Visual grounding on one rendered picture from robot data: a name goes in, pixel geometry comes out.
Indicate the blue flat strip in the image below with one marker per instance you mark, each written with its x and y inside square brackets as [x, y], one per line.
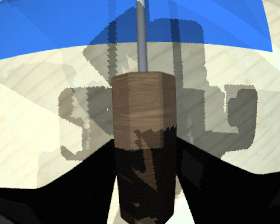
[40, 25]

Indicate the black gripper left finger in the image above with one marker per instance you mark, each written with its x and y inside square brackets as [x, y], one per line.
[81, 196]

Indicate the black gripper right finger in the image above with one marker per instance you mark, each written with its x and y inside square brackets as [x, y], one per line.
[221, 193]

